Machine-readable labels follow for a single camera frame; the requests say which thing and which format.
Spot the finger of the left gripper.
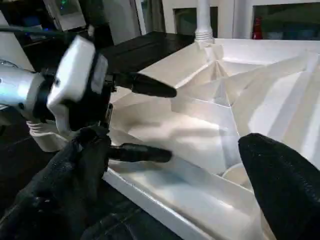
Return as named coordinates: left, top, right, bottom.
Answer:
left=108, top=143, right=173, bottom=163
left=113, top=71, right=178, bottom=98

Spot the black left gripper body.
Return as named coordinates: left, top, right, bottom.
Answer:
left=68, top=72, right=119, bottom=131

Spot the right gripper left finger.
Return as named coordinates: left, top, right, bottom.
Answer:
left=0, top=126, right=112, bottom=240

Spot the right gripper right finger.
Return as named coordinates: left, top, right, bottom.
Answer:
left=237, top=133, right=320, bottom=240

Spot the white plastic table top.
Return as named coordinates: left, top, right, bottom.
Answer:
left=29, top=37, right=320, bottom=240

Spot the black work mat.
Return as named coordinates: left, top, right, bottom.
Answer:
left=0, top=31, right=196, bottom=240

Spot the white box with green light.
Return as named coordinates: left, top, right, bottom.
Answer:
left=43, top=0, right=88, bottom=31

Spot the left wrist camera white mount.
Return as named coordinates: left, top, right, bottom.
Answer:
left=46, top=34, right=110, bottom=137

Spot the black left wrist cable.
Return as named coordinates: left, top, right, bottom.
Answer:
left=0, top=24, right=95, bottom=41

